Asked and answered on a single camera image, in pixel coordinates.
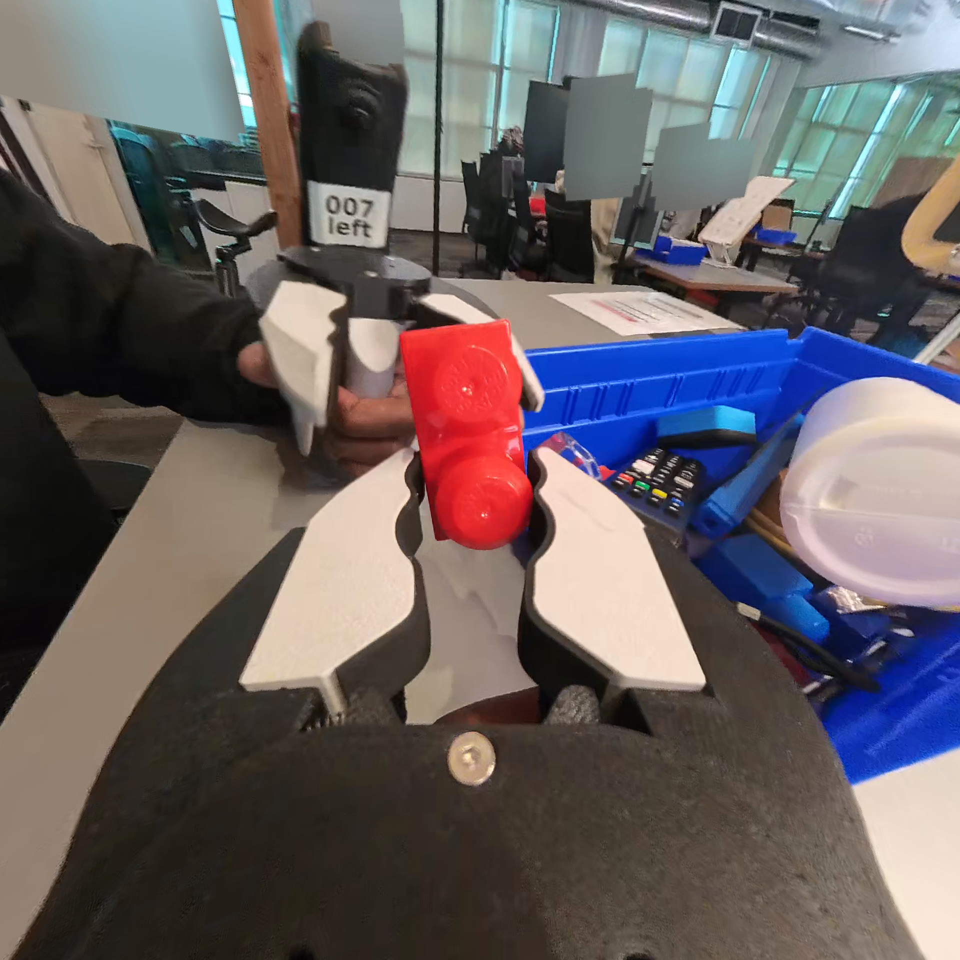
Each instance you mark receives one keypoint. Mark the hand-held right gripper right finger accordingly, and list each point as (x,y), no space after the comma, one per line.
(607,592)

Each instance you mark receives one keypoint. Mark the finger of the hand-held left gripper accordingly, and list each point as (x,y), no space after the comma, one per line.
(457,307)
(300,345)

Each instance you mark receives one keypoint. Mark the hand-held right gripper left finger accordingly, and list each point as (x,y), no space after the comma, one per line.
(337,592)

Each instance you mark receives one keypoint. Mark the red toy building block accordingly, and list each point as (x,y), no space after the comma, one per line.
(465,427)

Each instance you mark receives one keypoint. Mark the red translucent cube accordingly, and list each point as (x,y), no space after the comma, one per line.
(574,454)

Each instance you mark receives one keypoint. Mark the blue plastic bin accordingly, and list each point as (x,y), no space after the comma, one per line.
(660,375)

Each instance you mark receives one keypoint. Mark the person's left forearm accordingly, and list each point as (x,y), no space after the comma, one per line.
(112,315)

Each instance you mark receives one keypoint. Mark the person's left hand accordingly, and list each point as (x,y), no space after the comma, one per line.
(375,431)

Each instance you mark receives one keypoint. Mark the black pole stand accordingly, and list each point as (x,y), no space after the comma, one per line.
(438,150)

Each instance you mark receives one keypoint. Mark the black remote control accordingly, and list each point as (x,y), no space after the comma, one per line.
(660,484)

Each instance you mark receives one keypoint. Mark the black office chair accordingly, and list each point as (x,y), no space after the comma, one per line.
(570,236)

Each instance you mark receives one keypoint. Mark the black saddle seat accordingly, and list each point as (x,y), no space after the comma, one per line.
(232,221)

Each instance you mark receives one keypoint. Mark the dark blue foam block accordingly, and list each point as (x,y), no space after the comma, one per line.
(772,585)

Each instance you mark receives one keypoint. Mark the blue plastic part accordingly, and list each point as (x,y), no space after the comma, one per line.
(750,480)

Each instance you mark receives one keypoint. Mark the printed paper sheet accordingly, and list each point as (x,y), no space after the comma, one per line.
(645,311)

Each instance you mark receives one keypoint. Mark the black computer monitor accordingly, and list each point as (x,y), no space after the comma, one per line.
(544,131)

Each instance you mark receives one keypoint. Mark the light blue foam block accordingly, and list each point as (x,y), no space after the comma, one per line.
(709,424)

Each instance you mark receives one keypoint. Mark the small blue bin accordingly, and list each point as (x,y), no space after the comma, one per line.
(682,251)

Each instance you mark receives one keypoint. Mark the white plastic cup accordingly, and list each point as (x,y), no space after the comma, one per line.
(877,487)

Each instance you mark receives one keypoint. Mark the dotted paper sign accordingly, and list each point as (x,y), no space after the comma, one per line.
(742,210)

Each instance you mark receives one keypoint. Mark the black board wooden rim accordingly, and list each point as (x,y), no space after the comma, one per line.
(922,232)

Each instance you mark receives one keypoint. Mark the wooden post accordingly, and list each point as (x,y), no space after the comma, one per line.
(270,112)

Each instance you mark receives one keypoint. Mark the silver ceiling duct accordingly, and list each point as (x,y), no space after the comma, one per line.
(675,19)

